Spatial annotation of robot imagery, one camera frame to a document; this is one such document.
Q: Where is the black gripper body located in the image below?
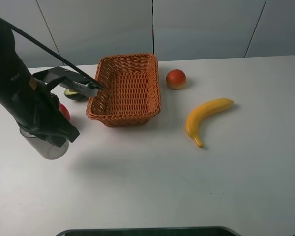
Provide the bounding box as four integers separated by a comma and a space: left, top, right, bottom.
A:
11, 78, 73, 138

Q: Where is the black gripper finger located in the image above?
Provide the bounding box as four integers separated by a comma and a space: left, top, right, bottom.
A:
39, 126, 80, 147

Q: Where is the grey translucent plastic cup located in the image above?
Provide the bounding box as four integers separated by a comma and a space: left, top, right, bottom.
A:
20, 128, 69, 160

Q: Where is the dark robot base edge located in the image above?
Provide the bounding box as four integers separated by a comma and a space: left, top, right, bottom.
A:
57, 226, 240, 236

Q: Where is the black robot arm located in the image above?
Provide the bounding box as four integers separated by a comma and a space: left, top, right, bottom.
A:
0, 19, 79, 147

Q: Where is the brown wicker basket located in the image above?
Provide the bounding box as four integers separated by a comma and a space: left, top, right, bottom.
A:
86, 54, 161, 127

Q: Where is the red apple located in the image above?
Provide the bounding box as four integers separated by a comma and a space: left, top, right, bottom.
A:
59, 103, 70, 121

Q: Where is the halved avocado with pit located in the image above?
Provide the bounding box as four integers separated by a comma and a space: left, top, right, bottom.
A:
63, 89, 88, 102

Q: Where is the red orange peach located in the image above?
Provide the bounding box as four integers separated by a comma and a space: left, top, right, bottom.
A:
166, 69, 186, 90

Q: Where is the yellow banana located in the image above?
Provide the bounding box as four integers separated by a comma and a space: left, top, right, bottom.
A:
185, 98, 234, 148

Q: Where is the black cable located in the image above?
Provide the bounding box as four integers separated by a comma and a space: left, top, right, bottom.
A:
0, 12, 108, 90

